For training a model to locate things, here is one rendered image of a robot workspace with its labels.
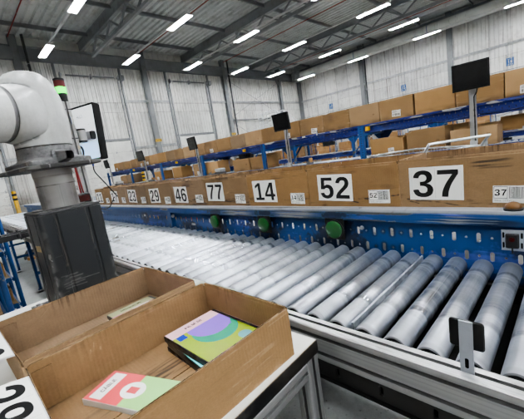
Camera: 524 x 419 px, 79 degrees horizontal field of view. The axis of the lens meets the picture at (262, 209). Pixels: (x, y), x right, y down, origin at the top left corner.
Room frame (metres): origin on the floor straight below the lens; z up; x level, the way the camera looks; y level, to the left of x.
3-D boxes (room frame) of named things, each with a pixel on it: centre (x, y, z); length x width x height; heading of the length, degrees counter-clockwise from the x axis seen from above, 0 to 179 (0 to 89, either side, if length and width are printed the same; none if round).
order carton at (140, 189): (2.73, 0.91, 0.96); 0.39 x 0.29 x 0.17; 44
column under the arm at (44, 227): (1.02, 0.64, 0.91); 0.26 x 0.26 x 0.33; 47
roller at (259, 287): (1.07, -0.08, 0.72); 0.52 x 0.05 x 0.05; 134
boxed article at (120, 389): (0.51, 0.28, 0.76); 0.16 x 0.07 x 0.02; 67
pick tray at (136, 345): (0.53, 0.21, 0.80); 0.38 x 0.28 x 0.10; 135
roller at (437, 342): (0.70, -0.44, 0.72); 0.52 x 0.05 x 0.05; 134
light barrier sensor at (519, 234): (0.82, -0.66, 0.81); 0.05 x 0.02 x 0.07; 44
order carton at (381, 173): (1.33, -0.45, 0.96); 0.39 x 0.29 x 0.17; 44
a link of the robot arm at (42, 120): (1.01, 0.64, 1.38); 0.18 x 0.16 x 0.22; 158
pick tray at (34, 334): (0.75, 0.43, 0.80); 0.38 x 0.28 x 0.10; 136
